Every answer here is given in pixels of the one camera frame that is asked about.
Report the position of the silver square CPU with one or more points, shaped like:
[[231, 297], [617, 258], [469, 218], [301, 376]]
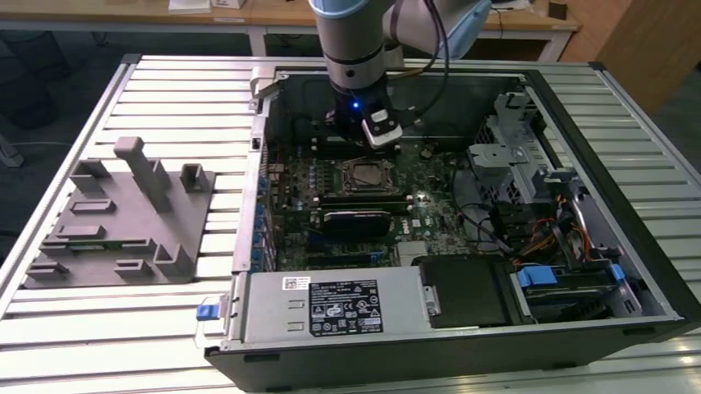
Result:
[[370, 174]]

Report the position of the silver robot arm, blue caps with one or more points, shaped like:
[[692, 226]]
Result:
[[350, 49]]

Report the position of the CPU socket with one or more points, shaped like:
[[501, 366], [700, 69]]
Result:
[[346, 190]]

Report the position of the round coin cell battery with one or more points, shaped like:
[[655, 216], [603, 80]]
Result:
[[428, 152]]

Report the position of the black RAM slot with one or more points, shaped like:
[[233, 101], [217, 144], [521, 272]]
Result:
[[361, 204], [361, 209], [361, 197], [361, 201]]

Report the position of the black graphics card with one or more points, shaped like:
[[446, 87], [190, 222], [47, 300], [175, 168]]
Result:
[[356, 223]]

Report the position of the silver metal drive cage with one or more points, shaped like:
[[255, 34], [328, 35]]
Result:
[[493, 158]]

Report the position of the small white box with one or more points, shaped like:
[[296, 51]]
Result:
[[227, 3]]

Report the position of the green motherboard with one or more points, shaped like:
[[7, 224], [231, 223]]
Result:
[[444, 230]]

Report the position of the white paper sheet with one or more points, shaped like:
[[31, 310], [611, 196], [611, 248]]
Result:
[[189, 5]]

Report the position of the silver finned chipset heatsink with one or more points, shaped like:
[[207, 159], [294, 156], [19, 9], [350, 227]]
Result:
[[413, 249]]

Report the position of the black expansion slot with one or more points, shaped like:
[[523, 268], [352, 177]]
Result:
[[340, 259]]

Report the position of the small black box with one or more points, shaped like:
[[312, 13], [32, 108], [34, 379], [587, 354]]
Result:
[[557, 10]]

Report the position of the grey plastic parts rack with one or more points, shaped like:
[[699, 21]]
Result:
[[131, 230]]

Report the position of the grey power supply box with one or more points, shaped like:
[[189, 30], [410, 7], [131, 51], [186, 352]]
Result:
[[263, 312]]

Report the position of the hard disk in blue carrier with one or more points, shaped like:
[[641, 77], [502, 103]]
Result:
[[537, 277]]

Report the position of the wooden cabinet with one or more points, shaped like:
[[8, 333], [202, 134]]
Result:
[[647, 41]]

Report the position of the blue plastic latch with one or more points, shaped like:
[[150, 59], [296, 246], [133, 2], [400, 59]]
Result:
[[207, 312]]

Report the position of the black open PC case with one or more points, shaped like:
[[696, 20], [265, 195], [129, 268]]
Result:
[[438, 365]]

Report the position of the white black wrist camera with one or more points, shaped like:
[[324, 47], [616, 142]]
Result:
[[384, 131]]

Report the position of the wooden desk, white frame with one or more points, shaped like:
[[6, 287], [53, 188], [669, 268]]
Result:
[[191, 19]]

